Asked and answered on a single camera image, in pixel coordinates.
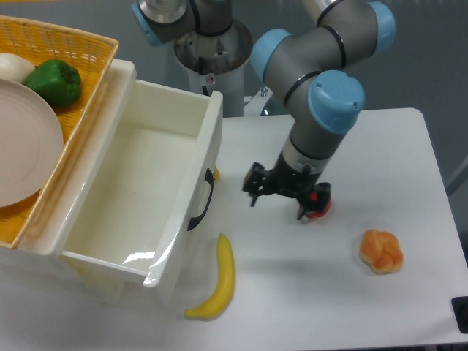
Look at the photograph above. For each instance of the white round vegetable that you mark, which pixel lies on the white round vegetable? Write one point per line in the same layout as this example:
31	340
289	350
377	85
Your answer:
15	68

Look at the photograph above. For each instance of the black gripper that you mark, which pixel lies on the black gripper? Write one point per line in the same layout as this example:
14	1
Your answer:
285	181

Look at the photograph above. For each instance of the red bell pepper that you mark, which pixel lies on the red bell pepper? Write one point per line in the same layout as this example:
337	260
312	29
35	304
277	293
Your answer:
320	202

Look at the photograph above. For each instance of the white drawer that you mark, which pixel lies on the white drawer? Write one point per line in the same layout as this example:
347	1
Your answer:
129	239

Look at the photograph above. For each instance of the pink plate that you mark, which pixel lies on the pink plate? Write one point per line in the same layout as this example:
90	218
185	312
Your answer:
31	142

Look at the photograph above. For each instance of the yellow wicker basket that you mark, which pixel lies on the yellow wicker basket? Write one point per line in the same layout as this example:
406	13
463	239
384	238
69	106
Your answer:
91	54

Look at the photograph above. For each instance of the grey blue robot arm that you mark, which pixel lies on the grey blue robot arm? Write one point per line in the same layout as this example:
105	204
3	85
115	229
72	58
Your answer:
305	73

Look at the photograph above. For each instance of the yellow bell pepper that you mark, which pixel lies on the yellow bell pepper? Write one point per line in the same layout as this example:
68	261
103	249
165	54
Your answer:
216	174

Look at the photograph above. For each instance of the green bell pepper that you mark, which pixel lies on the green bell pepper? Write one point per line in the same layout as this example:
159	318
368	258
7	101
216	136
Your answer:
58	83

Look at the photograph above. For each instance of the orange knotted bread roll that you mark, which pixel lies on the orange knotted bread roll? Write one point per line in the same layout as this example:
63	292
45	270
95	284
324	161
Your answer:
381	251

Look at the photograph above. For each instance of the white drawer cabinet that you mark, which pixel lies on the white drawer cabinet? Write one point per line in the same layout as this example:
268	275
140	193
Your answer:
37	259

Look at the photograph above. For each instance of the black top drawer handle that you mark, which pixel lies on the black top drawer handle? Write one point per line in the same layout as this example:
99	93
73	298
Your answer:
205	200

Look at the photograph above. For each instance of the yellow banana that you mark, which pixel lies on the yellow banana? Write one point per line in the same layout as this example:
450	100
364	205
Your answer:
223	293

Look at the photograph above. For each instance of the black device at table edge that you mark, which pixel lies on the black device at table edge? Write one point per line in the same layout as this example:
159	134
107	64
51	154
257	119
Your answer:
460	309

